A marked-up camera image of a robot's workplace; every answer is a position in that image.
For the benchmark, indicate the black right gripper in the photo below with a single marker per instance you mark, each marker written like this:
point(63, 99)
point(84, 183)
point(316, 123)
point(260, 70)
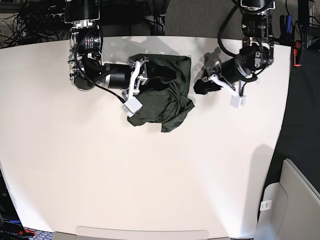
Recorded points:
point(120, 79)

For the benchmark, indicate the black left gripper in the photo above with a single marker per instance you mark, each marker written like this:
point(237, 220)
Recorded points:
point(230, 71)

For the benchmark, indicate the dark green long-sleeve shirt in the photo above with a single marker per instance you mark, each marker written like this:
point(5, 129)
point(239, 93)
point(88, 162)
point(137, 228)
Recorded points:
point(170, 106)

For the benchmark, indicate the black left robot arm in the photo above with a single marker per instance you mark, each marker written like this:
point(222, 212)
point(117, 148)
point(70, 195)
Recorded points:
point(255, 55)

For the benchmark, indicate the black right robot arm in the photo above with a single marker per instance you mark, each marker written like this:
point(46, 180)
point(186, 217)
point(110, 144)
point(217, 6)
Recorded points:
point(87, 69)

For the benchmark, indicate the grey metal table leg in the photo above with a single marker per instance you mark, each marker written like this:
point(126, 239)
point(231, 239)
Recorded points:
point(154, 20)

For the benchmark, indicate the orange black clamp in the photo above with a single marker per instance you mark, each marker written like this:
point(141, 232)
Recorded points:
point(297, 50)

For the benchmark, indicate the white barcode label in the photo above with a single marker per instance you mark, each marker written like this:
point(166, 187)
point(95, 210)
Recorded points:
point(265, 205)

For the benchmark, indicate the beige plastic bin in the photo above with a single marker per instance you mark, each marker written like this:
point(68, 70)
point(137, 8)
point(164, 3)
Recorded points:
point(295, 211)

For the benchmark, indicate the orange clamp bottom left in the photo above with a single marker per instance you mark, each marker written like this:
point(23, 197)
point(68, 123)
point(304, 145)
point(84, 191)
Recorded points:
point(27, 234)

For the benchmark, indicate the black printed box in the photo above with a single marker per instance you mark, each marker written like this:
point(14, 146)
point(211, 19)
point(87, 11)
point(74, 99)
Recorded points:
point(10, 225)

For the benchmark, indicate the blue handled clamp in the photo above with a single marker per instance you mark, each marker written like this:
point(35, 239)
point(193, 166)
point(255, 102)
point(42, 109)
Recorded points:
point(285, 23)

